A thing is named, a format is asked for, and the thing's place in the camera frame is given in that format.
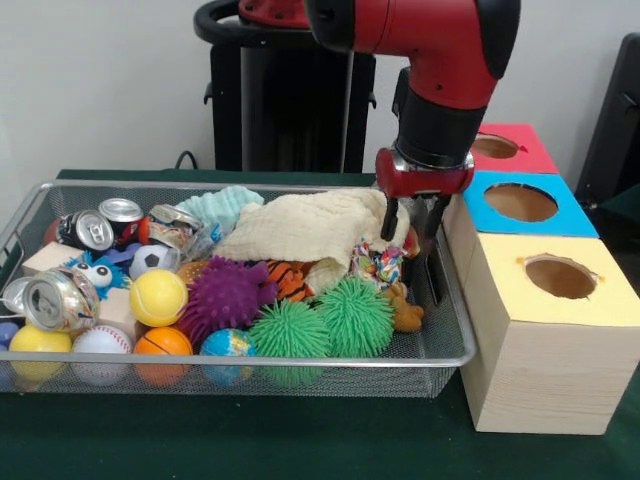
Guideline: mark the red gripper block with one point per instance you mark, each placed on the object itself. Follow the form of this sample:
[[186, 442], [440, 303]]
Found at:
[[425, 178]]

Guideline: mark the cream muslin cloth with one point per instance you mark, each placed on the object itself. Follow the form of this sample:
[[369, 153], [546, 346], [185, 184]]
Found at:
[[300, 230]]

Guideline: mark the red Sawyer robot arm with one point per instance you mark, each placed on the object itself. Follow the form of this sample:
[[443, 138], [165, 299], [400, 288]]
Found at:
[[440, 60]]

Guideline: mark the shallow clear mesh bin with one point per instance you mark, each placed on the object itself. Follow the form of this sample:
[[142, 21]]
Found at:
[[430, 330]]

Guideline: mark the wooden box with three holes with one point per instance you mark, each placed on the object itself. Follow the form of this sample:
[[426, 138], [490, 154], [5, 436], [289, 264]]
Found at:
[[545, 350]]

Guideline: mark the brown teddy toy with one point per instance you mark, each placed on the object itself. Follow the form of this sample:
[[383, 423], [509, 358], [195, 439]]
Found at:
[[405, 310]]

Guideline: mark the green spiky ball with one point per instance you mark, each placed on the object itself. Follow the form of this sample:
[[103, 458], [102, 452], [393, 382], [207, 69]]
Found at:
[[290, 335], [355, 315]]

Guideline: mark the purple spiky ball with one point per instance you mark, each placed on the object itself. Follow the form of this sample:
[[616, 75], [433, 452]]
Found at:
[[228, 298]]

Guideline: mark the black chair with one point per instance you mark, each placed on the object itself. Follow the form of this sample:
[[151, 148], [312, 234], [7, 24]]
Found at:
[[615, 130]]

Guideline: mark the blue globe ball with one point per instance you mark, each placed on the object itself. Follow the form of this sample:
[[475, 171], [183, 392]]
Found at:
[[228, 352]]

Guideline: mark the yellow tennis ball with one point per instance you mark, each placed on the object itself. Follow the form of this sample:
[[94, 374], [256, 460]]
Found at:
[[158, 297]]

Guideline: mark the orange basketball toy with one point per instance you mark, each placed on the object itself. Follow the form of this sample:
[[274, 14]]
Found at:
[[163, 350]]

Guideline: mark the white baseball toy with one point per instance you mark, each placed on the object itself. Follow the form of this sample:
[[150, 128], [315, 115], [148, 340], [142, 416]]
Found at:
[[102, 350]]

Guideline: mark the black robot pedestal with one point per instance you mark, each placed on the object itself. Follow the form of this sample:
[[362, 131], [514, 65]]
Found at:
[[290, 110]]

